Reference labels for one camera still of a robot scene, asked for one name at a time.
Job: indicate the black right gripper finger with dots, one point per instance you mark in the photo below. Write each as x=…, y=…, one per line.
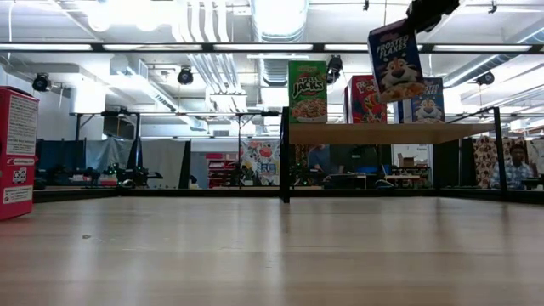
x=421, y=24

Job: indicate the green Apple Jacks cereal box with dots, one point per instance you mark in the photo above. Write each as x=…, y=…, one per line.
x=307, y=93

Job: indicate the wooden shelf board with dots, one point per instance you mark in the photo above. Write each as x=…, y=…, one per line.
x=382, y=134

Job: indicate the cardboard box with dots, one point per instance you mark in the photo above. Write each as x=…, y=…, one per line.
x=407, y=160

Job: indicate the black partition panel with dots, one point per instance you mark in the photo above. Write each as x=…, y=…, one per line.
x=450, y=166

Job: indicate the brown patterned hanging cloth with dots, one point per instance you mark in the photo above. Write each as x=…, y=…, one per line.
x=482, y=157

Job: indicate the black cabinet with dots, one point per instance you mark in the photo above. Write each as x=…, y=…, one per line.
x=361, y=166

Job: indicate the small background table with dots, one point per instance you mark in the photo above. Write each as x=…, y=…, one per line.
x=401, y=178

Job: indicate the person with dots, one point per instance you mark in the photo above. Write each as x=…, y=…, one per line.
x=520, y=170
x=321, y=159

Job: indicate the colourful floral hanging cloth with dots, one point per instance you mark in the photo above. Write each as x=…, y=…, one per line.
x=261, y=161

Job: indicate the red storage shelving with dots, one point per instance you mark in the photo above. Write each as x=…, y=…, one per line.
x=221, y=168

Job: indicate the white sheet on partition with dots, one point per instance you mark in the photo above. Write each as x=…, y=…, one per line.
x=163, y=161

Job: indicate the grey tarp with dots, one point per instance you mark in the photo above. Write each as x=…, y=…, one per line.
x=115, y=153

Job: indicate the workbench with robot arms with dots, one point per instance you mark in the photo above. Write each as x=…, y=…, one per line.
x=98, y=176

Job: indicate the dark blue partition panel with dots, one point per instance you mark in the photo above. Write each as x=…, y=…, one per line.
x=59, y=155

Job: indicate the black ceiling-hung camera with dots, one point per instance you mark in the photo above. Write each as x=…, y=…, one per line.
x=485, y=78
x=41, y=82
x=185, y=75

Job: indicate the black overhead camera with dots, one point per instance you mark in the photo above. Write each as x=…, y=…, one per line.
x=332, y=68

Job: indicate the black background rig frame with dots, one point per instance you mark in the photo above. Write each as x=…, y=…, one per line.
x=239, y=149

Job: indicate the black aluminium rig frame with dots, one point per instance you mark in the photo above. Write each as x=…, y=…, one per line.
x=170, y=193

